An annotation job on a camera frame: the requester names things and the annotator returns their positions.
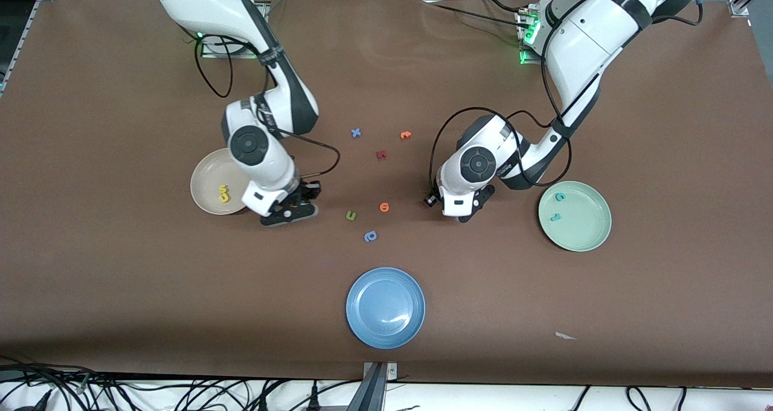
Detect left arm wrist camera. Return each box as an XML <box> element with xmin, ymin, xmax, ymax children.
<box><xmin>457</xmin><ymin>185</ymin><xmax>496</xmax><ymax>224</ymax></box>

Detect pale green plate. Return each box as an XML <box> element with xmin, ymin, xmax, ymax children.
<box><xmin>537</xmin><ymin>180</ymin><xmax>612</xmax><ymax>252</ymax></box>

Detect black base power cable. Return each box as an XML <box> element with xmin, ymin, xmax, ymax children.
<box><xmin>432</xmin><ymin>0</ymin><xmax>538</xmax><ymax>31</ymax></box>

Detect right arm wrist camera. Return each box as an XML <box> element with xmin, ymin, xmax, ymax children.
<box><xmin>260</xmin><ymin>203</ymin><xmax>319</xmax><ymax>227</ymax></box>

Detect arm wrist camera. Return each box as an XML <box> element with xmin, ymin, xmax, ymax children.
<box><xmin>457</xmin><ymin>185</ymin><xmax>496</xmax><ymax>224</ymax></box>
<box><xmin>260</xmin><ymin>203</ymin><xmax>319</xmax><ymax>227</ymax></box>

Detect beige brown plate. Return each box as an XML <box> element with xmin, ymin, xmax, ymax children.
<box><xmin>190</xmin><ymin>147</ymin><xmax>257</xmax><ymax>215</ymax></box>

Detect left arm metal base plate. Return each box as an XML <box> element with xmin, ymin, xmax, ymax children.
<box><xmin>519</xmin><ymin>10</ymin><xmax>547</xmax><ymax>66</ymax></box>

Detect grey metal camera bracket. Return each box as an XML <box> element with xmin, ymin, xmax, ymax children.
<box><xmin>345</xmin><ymin>362</ymin><xmax>398</xmax><ymax>411</ymax></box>

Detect blue plate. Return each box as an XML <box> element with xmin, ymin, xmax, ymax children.
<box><xmin>345</xmin><ymin>267</ymin><xmax>426</xmax><ymax>349</ymax></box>

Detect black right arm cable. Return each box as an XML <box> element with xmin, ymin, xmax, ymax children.
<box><xmin>193</xmin><ymin>34</ymin><xmax>341</xmax><ymax>178</ymax></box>

